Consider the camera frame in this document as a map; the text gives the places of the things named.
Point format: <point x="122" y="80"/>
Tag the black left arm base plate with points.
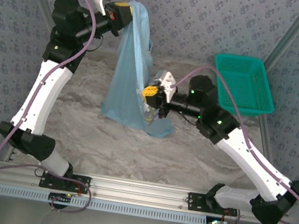
<point x="81" y="182"/>

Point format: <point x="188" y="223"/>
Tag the aluminium side rail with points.
<point x="265" y="136"/>

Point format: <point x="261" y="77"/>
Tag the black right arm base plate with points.
<point x="196" y="202"/>

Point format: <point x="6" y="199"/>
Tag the teal plastic basket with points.
<point x="242" y="84"/>

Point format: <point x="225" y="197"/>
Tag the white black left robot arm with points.
<point x="44" y="92"/>

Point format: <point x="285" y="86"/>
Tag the light blue t-shirt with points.
<point x="125" y="85"/>

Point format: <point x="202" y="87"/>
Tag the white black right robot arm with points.
<point x="254" y="165"/>

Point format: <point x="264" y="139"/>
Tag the aluminium mounting rail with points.
<point x="139" y="191"/>

